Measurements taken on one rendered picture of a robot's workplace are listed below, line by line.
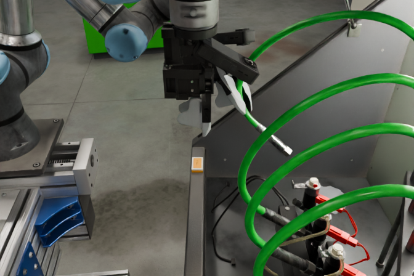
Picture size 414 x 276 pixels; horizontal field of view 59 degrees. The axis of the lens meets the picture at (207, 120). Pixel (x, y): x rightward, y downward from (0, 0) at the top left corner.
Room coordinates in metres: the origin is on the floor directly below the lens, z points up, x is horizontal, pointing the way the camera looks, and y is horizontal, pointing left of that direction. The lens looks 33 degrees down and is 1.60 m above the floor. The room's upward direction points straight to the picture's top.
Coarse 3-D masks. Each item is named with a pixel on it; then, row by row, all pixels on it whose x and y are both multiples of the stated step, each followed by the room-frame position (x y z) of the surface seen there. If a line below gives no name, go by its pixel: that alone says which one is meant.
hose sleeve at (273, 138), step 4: (260, 124) 0.66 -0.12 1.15; (256, 128) 0.66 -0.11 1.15; (260, 128) 0.66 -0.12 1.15; (264, 128) 0.66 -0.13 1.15; (260, 132) 0.66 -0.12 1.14; (272, 136) 0.65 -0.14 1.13; (272, 140) 0.65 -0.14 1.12; (276, 140) 0.65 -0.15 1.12; (280, 140) 0.65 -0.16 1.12; (276, 144) 0.64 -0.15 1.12; (280, 144) 0.64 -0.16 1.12; (284, 144) 0.65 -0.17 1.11; (280, 148) 0.64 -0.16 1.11; (284, 148) 0.64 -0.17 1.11
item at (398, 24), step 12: (336, 12) 0.62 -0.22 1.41; (348, 12) 0.61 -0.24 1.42; (360, 12) 0.60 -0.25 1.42; (372, 12) 0.60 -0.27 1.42; (300, 24) 0.64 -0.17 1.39; (312, 24) 0.63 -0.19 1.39; (396, 24) 0.58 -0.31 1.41; (276, 36) 0.65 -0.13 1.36; (408, 36) 0.58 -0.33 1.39; (264, 48) 0.66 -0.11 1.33; (240, 84) 0.68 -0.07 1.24; (252, 120) 0.67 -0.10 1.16
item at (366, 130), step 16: (368, 128) 0.38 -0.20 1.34; (384, 128) 0.38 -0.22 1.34; (400, 128) 0.38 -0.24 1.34; (320, 144) 0.38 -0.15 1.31; (336, 144) 0.38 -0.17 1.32; (288, 160) 0.39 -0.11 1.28; (304, 160) 0.38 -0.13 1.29; (272, 176) 0.38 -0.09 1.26; (256, 192) 0.38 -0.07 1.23; (256, 208) 0.38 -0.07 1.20; (256, 240) 0.38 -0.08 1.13; (272, 256) 0.38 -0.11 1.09; (288, 256) 0.38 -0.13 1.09; (304, 272) 0.37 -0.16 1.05
